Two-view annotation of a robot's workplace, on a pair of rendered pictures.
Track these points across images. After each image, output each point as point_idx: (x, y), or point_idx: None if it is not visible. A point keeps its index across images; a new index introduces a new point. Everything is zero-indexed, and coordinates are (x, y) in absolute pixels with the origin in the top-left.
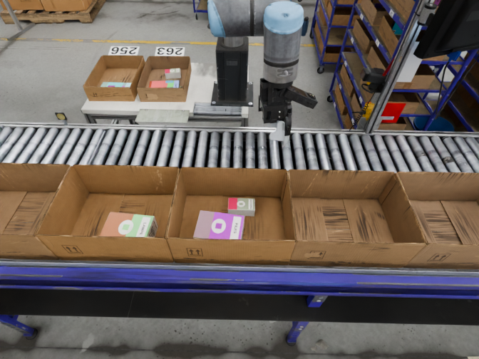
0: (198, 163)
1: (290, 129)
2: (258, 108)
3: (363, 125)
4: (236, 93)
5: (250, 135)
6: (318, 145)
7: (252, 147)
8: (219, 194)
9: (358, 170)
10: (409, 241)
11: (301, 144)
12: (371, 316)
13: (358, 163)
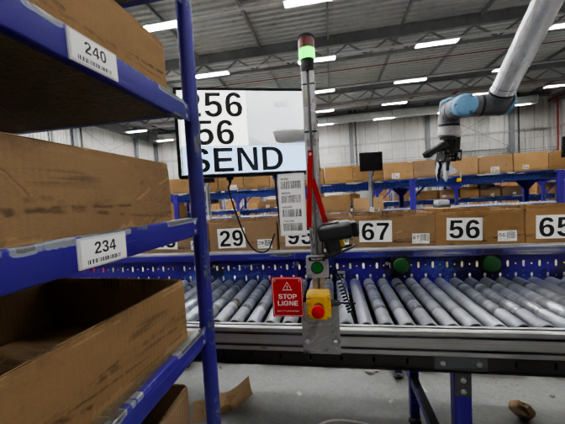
0: None
1: (435, 165)
2: (461, 158)
3: (330, 321)
4: None
5: (540, 319)
6: (407, 312)
7: (516, 308)
8: (492, 242)
9: (380, 215)
10: None
11: (436, 311)
12: (356, 278)
13: None
